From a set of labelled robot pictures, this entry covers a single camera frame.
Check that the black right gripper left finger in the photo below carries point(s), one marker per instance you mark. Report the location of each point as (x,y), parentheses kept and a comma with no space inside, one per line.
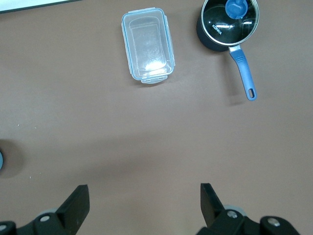
(73,208)

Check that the glass lid with blue knob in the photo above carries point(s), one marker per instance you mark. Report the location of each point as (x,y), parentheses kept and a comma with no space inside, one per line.
(220,31)

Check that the blue ceramic bowl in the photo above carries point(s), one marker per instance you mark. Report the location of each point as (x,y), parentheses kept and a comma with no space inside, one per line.
(1,160)

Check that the clear plastic food container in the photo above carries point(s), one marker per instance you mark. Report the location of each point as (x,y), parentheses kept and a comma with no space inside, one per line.
(148,46)

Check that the brown table cover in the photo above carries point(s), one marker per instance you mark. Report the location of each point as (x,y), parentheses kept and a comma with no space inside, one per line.
(156,122)

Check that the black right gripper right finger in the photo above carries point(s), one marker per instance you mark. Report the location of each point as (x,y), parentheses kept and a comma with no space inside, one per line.
(212,208)

